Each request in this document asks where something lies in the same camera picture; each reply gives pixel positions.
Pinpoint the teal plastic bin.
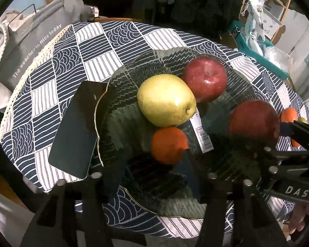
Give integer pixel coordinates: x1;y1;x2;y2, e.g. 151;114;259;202
228;21;290;79

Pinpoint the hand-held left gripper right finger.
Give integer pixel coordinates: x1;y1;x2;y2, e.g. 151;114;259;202
196;173;291;247

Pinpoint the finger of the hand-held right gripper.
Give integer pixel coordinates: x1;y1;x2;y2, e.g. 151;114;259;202
262;145;309;166
279;120;309;151

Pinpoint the small orange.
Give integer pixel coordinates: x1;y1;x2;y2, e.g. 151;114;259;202
280;107;298;124

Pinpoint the black hooded jacket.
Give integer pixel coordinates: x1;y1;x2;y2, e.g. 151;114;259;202
170;0;237;33

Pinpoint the ribbed glass plate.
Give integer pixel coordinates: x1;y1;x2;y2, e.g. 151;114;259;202
94;48;281;220

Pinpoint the blue white patterned tablecloth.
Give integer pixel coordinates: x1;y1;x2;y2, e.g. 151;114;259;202
0;21;309;238

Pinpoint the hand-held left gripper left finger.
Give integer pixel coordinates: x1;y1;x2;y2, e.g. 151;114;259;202
21;172;148;247

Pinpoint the red apple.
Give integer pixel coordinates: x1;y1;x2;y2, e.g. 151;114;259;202
181;57;228;103
228;100;281;144

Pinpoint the beige towel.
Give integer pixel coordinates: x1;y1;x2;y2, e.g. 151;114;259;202
0;10;18;112

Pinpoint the clear plastic bag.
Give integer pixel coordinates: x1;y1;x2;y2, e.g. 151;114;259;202
264;46;293;73

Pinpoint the white patterned box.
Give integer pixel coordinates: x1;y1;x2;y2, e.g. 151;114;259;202
262;4;284;41

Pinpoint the person's right hand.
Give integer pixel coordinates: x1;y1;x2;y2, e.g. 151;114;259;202
289;203;309;240

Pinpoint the grey tote bag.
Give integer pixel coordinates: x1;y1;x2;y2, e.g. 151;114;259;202
0;0;93;90

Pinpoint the black smartphone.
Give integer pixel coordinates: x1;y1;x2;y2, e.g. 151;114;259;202
48;80;110;179

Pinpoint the wooden shelf rack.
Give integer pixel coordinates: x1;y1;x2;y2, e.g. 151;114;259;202
241;0;291;44

